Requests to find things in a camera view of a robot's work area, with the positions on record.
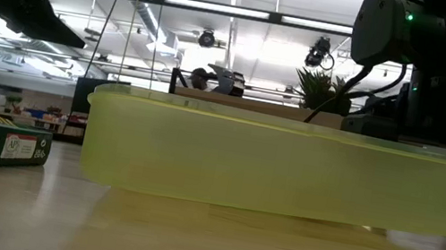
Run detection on yellow-green translucent pencil case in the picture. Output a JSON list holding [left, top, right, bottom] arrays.
[[72, 77, 446, 246]]

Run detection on black monitor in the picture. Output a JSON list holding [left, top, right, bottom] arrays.
[[65, 73, 132, 146]]

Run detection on potted succulent plant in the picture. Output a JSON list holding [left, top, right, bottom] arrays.
[[289, 65, 357, 118]]

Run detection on person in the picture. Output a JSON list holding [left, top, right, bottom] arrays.
[[185, 65, 216, 94]]

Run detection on black hanging cable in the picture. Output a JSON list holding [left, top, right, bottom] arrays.
[[82, 0, 131, 83]]

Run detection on long black right arm cable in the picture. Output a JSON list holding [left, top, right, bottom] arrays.
[[304, 54, 375, 134]]

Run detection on black hanging camera with cable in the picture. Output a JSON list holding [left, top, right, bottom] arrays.
[[303, 33, 340, 73]]

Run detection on round black overhead camera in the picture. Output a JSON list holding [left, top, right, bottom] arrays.
[[196, 27, 219, 51]]

